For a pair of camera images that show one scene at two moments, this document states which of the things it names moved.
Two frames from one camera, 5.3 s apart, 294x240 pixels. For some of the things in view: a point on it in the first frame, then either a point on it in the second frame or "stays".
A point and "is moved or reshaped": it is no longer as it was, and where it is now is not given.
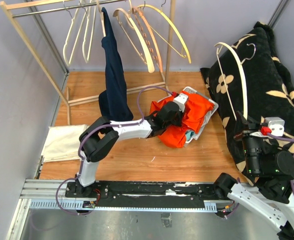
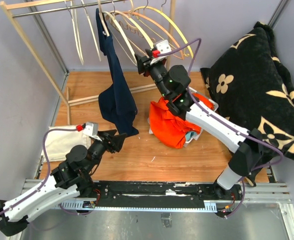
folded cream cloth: x=62 y=142 stays
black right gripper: x=242 y=125 -> x=144 y=65
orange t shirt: x=193 y=118 stays
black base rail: x=184 y=194 stays
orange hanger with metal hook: x=138 y=9 -> x=145 y=16
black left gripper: x=179 y=122 -> x=116 y=144
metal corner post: x=48 y=40 stays
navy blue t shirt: x=114 y=102 is moved or reshaped
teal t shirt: x=189 y=134 stays
